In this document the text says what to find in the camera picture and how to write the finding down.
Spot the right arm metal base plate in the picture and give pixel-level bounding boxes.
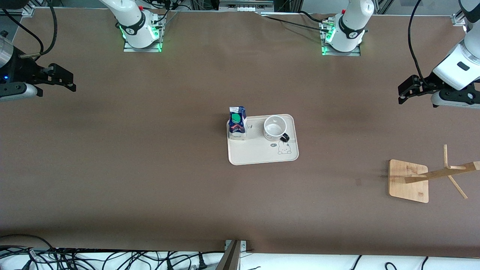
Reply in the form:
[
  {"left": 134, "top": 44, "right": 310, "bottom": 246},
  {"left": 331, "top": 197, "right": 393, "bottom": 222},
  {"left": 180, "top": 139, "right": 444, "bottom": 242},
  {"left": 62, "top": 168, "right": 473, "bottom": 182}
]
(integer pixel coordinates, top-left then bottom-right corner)
[{"left": 123, "top": 37, "right": 162, "bottom": 53}]

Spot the aluminium profile bar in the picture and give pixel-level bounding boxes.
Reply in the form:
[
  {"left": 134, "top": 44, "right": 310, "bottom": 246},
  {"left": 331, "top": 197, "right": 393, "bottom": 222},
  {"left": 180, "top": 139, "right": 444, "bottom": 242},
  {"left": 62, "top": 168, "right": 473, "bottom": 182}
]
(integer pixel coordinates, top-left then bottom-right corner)
[{"left": 216, "top": 240, "right": 242, "bottom": 270}]

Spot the white mug black handle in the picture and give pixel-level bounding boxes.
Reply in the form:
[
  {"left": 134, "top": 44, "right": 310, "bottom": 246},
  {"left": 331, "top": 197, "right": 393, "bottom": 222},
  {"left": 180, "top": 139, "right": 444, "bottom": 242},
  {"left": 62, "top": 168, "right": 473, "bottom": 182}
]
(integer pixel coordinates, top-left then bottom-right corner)
[{"left": 263, "top": 115, "right": 290, "bottom": 143}]

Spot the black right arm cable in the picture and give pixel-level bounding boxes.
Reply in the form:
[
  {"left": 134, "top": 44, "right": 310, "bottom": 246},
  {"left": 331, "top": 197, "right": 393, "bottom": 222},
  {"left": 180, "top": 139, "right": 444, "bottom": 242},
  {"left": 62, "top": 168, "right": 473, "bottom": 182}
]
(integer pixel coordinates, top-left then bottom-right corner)
[{"left": 0, "top": 0, "right": 58, "bottom": 59}]

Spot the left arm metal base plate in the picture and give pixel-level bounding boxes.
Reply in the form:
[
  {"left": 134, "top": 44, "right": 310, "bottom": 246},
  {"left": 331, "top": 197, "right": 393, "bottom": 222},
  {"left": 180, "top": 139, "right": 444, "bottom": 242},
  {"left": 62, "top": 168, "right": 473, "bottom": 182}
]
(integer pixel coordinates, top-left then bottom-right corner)
[{"left": 321, "top": 22, "right": 361, "bottom": 57}]

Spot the wooden cup rack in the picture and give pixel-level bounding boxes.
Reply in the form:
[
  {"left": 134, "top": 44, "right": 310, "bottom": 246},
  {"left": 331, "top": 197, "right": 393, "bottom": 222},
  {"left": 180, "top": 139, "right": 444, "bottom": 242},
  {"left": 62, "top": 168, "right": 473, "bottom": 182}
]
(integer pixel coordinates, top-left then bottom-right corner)
[{"left": 388, "top": 144, "right": 480, "bottom": 204}]

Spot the white power strip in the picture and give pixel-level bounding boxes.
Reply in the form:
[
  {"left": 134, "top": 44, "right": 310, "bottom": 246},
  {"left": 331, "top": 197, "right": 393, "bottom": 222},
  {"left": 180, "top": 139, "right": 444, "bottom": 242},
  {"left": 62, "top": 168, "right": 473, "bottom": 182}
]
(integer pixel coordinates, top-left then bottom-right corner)
[{"left": 219, "top": 0, "right": 274, "bottom": 12}]

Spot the beige rabbit tray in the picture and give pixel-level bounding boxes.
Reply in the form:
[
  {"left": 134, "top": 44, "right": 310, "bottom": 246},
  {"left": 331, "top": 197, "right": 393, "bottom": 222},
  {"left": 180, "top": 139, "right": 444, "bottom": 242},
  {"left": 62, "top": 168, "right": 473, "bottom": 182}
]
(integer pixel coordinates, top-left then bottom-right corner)
[{"left": 227, "top": 114, "right": 299, "bottom": 166}]

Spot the blue milk carton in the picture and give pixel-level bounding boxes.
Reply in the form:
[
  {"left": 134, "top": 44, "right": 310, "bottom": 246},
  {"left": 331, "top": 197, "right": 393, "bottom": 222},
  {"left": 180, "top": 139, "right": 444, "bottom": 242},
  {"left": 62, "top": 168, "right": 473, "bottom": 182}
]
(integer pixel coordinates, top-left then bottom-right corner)
[{"left": 227, "top": 106, "right": 248, "bottom": 141}]

